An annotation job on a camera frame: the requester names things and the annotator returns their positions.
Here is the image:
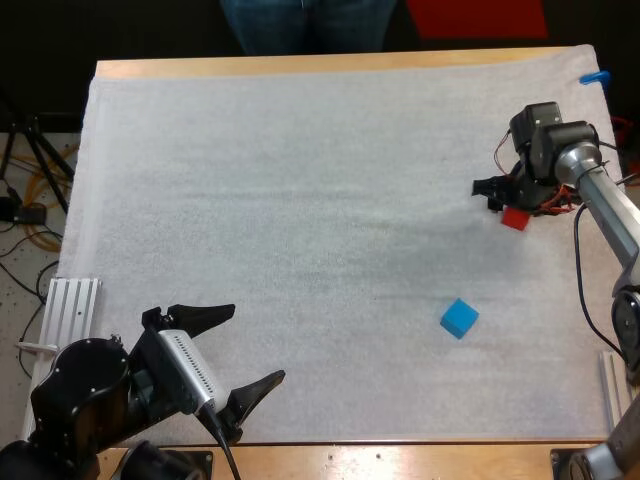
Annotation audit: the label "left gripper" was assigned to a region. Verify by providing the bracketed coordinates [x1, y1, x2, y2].
[127, 302, 287, 444]

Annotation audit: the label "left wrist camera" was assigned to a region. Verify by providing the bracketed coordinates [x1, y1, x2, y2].
[156, 328, 227, 413]

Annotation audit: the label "red cube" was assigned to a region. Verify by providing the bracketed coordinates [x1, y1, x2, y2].
[501, 206, 532, 233]

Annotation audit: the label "blue cube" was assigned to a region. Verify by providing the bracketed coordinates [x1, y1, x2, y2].
[439, 297, 481, 342]

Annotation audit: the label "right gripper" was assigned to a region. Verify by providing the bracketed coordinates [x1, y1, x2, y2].
[471, 162, 577, 218]

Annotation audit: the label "black camera cable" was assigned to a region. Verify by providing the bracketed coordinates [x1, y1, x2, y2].
[198, 403, 244, 480]

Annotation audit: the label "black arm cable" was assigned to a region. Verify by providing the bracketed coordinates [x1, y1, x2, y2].
[572, 203, 623, 359]

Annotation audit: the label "ribbed aluminium rail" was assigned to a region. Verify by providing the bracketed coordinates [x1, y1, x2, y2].
[598, 350, 632, 432]
[38, 277, 104, 352]

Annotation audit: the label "person's legs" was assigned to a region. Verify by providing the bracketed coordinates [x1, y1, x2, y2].
[218, 0, 400, 56]

